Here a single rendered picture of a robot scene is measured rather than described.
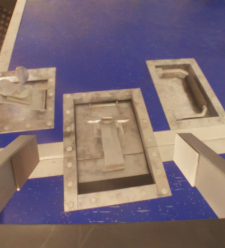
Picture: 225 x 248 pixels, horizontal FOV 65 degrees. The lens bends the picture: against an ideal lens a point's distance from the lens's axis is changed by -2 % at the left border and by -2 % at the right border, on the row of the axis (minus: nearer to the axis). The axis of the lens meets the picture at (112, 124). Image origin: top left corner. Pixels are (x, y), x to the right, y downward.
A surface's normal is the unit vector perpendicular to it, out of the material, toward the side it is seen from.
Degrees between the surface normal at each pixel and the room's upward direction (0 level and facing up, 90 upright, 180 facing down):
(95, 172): 90
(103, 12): 90
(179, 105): 90
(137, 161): 90
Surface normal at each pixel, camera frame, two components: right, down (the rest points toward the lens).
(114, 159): 0.01, -0.72
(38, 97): 0.53, -0.51
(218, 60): 0.04, -0.53
